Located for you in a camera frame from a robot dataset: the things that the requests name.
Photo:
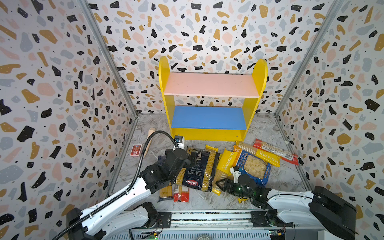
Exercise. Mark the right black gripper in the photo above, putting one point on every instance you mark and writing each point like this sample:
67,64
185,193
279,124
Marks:
231,186

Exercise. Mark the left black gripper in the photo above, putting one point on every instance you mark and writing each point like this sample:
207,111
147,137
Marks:
193,161

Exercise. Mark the yellow Pastatime spaghetti pack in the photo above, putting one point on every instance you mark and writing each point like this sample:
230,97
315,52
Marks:
225,163

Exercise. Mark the red clear spaghetti pack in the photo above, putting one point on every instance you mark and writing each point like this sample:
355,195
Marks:
181,194

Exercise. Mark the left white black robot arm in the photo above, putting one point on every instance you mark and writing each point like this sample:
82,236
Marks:
127,209

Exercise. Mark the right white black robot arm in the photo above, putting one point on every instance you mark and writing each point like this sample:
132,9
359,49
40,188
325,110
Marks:
316,208

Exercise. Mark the dark penne pasta bag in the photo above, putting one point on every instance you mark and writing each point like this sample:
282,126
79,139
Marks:
201,176

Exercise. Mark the pink upper shelf board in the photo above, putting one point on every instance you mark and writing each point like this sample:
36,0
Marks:
211,85

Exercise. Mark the blue orange orecchiette bag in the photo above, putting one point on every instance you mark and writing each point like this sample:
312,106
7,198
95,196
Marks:
248,164

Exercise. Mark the blue yellow spaghetti pack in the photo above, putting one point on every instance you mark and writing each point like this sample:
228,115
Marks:
166,193

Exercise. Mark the wooden rolling pin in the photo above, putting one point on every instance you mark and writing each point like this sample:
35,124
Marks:
148,141

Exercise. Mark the red long spaghetti pack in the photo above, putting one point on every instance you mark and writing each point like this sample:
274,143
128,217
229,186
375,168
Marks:
284,154

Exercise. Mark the red playing card box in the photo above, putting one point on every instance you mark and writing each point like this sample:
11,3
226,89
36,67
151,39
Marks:
136,151

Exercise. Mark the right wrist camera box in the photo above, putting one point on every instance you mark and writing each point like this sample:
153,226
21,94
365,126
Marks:
236,173

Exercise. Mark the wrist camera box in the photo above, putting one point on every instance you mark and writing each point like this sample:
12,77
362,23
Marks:
180,141
236,173

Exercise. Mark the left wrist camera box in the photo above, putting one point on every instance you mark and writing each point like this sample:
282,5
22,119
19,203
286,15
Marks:
180,141

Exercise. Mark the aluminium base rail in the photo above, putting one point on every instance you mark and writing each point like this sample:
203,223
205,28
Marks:
211,225

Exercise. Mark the yellow shelf unit frame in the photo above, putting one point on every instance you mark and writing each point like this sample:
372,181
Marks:
249,107

